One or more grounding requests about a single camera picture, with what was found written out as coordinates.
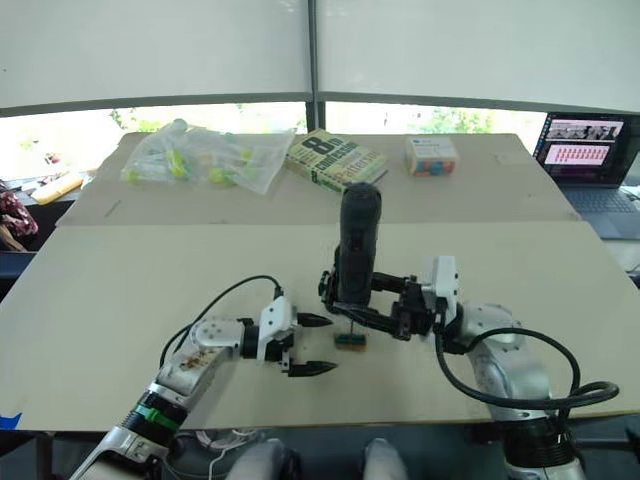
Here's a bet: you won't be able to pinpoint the green paperback book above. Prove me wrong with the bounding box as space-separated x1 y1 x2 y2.
284 128 390 194

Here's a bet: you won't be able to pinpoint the white roller blind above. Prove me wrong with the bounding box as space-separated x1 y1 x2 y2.
315 0 640 115
0 0 310 119

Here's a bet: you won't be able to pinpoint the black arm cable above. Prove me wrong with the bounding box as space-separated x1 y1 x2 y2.
434 319 621 426
159 274 285 366

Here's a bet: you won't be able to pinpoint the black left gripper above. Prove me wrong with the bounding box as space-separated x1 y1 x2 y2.
264 312 340 378

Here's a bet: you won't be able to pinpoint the grey sneaker white laces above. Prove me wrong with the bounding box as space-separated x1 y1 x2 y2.
167 428 266 479

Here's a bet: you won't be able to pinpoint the floral patterned clothing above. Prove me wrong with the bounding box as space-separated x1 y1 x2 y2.
0 180 40 251

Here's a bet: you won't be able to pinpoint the box of colourful items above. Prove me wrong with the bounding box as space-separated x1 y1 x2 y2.
403 135 460 177

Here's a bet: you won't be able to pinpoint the grey window post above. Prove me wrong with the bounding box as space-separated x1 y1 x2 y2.
305 0 327 135

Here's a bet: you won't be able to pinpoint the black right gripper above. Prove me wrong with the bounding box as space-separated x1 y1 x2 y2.
323 272 439 343

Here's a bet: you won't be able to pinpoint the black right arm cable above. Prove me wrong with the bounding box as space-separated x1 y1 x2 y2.
434 319 621 426

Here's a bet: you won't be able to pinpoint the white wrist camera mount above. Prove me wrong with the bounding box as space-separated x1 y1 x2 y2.
421 255 460 321
254 297 300 361

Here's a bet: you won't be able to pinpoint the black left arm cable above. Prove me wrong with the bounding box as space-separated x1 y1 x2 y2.
159 274 285 366

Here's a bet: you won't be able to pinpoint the yellow padded envelope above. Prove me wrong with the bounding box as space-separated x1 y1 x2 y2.
30 172 85 205

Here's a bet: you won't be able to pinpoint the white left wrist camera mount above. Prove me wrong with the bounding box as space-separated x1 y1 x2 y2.
254 297 300 361

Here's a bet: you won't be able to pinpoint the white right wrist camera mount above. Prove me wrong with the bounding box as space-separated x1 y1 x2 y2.
421 255 460 321

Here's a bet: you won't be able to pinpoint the clear plastic bag green items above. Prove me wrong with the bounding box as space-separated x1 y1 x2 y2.
119 118 299 197

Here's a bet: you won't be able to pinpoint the open grey laptop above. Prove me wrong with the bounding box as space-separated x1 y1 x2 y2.
532 112 640 240

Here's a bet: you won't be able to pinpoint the small green brown gripper part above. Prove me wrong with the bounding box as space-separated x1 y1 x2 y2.
333 332 368 352

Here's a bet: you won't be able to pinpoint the grey rounded shape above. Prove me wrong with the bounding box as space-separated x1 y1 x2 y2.
362 438 409 480
227 438 301 480

